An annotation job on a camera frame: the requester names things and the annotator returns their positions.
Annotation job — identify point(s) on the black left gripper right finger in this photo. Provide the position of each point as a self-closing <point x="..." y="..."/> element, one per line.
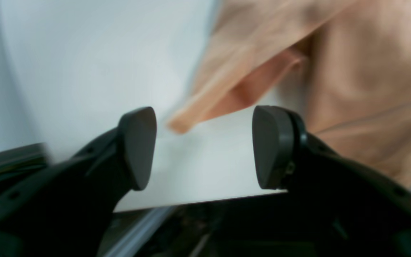
<point x="370" y="212"/>

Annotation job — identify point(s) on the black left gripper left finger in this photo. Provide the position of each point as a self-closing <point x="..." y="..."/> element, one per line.
<point x="64" y="210"/>

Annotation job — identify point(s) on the peach T-shirt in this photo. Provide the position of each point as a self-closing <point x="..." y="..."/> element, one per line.
<point x="356" y="55"/>

